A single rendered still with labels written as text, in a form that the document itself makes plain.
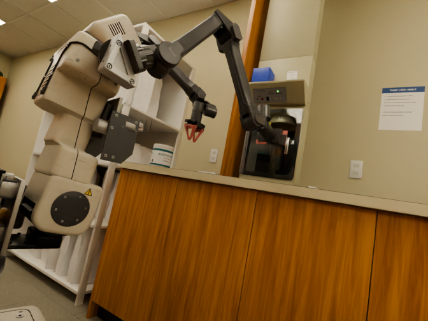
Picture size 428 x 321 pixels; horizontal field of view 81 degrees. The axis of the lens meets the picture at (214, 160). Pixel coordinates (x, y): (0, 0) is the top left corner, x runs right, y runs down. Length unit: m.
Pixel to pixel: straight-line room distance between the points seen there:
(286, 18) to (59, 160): 1.49
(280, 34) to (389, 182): 1.10
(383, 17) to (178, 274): 2.05
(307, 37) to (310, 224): 1.08
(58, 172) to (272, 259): 0.84
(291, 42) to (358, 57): 0.56
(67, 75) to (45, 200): 0.37
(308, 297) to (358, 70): 1.47
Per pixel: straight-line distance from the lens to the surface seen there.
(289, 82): 1.45
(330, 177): 1.80
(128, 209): 1.60
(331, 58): 2.10
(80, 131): 0.90
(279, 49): 1.71
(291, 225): 1.10
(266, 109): 1.11
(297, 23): 1.78
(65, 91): 0.89
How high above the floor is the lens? 0.84
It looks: 8 degrees up
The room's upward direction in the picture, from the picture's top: 11 degrees clockwise
